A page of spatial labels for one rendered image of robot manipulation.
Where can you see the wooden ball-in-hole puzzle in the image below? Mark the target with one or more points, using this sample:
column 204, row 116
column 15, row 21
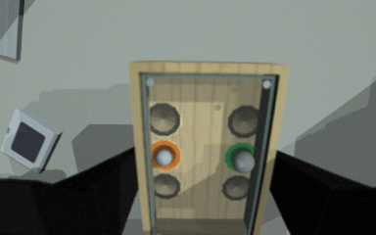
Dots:
column 205, row 143

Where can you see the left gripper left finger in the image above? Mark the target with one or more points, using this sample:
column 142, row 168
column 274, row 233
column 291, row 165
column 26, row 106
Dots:
column 96, row 201

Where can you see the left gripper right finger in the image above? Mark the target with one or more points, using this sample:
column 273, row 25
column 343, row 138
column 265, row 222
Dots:
column 315, row 201

